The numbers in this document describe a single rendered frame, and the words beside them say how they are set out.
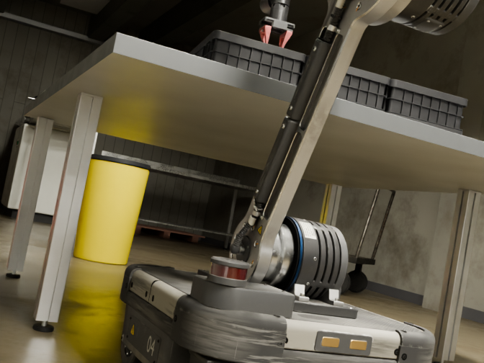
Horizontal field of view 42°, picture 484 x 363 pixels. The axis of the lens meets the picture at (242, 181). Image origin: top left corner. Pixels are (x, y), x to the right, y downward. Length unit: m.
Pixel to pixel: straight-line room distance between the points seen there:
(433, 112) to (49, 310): 1.34
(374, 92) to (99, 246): 2.22
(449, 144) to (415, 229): 3.81
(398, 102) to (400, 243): 3.50
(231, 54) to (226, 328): 1.03
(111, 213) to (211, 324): 2.76
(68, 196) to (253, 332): 0.86
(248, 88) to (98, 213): 2.57
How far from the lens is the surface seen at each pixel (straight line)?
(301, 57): 1.97
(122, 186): 3.79
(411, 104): 2.14
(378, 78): 2.08
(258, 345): 1.08
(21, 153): 6.79
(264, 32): 2.03
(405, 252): 5.47
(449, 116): 2.22
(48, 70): 8.90
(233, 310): 1.08
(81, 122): 1.79
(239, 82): 1.32
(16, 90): 8.82
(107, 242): 3.81
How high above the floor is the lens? 0.39
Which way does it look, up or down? 4 degrees up
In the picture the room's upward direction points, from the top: 11 degrees clockwise
